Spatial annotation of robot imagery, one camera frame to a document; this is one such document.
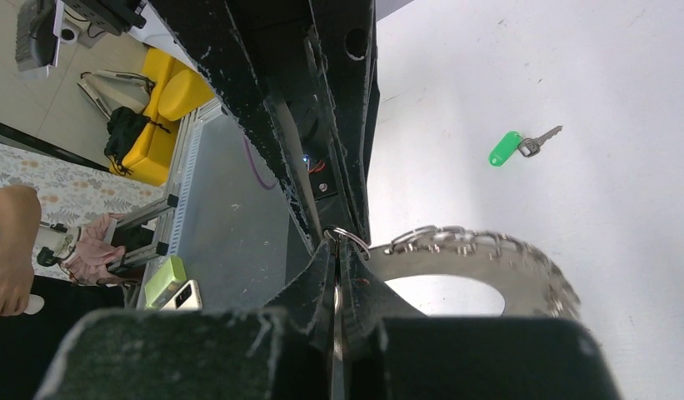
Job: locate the person forearm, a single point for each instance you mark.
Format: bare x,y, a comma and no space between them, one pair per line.
20,217

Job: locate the metal disc with key rings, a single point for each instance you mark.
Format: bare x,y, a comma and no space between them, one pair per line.
530,283

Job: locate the pink cloth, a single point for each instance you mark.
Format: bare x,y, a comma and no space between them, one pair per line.
87,266

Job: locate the green and white boxes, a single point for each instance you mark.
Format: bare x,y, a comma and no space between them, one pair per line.
170,289

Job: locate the floral patterned mat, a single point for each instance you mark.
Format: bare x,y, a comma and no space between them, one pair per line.
70,194

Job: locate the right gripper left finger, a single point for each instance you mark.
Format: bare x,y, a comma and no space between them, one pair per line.
272,352

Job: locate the silver key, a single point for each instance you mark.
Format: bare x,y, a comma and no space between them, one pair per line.
531,146

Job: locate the yellow chair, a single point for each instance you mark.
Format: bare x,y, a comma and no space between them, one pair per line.
178,91

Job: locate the green plastic key tag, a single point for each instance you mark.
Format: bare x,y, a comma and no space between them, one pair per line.
504,148

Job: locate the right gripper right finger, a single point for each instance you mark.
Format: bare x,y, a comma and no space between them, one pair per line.
394,351

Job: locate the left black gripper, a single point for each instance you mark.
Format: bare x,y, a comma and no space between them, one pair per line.
298,77

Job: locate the black bag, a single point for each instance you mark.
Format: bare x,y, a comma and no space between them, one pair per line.
124,128

